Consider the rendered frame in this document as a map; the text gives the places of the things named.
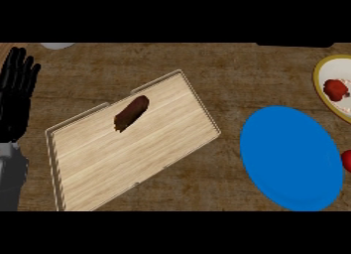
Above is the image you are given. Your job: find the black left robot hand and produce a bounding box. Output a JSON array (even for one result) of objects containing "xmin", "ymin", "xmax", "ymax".
[{"xmin": 0, "ymin": 46, "xmax": 42, "ymax": 145}]

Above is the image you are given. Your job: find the blue plate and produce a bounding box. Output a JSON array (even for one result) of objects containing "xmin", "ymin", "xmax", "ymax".
[{"xmin": 239, "ymin": 105, "xmax": 345, "ymax": 212}]

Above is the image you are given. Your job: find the white bowl with yellow rim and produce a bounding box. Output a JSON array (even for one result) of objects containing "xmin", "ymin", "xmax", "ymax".
[{"xmin": 311, "ymin": 54, "xmax": 351, "ymax": 129}]

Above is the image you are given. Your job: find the pale grey round object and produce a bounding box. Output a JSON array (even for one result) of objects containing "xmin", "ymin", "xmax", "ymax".
[{"xmin": 38, "ymin": 43, "xmax": 76, "ymax": 51}]

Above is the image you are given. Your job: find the dark brown sausage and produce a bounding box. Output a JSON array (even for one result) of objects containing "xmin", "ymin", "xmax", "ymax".
[{"xmin": 112, "ymin": 94, "xmax": 150, "ymax": 134}]

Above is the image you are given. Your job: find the pale wooden cutting board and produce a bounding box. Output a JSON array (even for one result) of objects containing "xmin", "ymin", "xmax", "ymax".
[{"xmin": 44, "ymin": 68, "xmax": 222, "ymax": 212}]

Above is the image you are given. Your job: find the dark red food lump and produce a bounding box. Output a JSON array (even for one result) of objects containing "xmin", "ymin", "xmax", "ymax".
[{"xmin": 321, "ymin": 78, "xmax": 351, "ymax": 102}]

